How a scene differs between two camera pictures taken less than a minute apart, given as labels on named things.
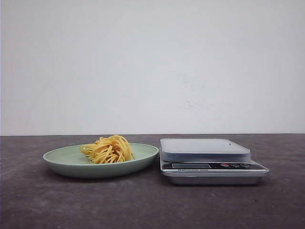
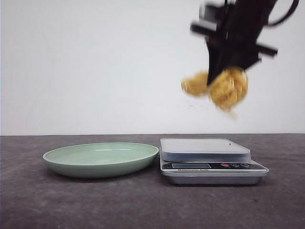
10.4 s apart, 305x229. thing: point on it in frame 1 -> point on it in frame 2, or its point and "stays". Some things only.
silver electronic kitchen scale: (208, 161) stays
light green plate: (101, 161) stays
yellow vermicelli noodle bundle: (111, 149) -> (227, 88)
